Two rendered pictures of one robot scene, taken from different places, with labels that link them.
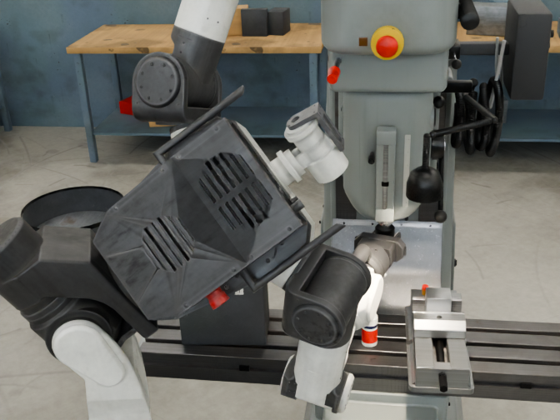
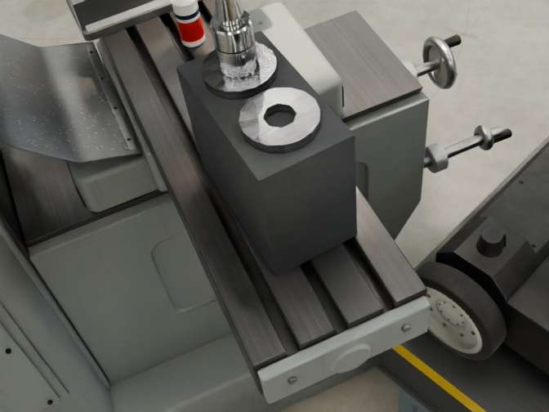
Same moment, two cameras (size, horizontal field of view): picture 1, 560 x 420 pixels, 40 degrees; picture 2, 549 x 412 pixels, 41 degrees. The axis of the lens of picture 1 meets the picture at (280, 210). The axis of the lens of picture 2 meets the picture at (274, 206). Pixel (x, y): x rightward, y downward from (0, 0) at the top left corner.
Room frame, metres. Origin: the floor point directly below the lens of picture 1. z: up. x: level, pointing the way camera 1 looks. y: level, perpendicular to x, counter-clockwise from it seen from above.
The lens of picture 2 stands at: (1.95, 0.71, 1.70)
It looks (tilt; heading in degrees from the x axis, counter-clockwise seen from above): 51 degrees down; 244
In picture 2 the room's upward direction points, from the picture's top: 10 degrees counter-clockwise
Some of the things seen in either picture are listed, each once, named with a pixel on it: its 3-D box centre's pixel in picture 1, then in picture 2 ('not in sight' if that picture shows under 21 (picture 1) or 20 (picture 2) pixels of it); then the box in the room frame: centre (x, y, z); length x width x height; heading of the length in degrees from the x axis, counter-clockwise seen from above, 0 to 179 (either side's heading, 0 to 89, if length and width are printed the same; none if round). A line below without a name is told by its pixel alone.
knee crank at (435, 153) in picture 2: not in sight; (467, 144); (1.13, -0.02, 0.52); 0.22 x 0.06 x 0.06; 170
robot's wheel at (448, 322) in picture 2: not in sight; (453, 311); (1.41, 0.26, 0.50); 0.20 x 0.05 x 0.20; 101
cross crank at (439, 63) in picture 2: not in sight; (424, 69); (1.13, -0.17, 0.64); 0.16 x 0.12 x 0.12; 170
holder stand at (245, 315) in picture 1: (223, 300); (268, 149); (1.68, 0.16, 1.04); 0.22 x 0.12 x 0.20; 85
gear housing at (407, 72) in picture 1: (389, 49); not in sight; (1.67, -0.26, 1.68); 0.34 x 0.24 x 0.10; 170
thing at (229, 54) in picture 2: not in sight; (235, 47); (1.68, 0.11, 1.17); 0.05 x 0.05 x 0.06
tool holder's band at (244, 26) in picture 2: not in sight; (231, 24); (1.68, 0.11, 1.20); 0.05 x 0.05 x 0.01
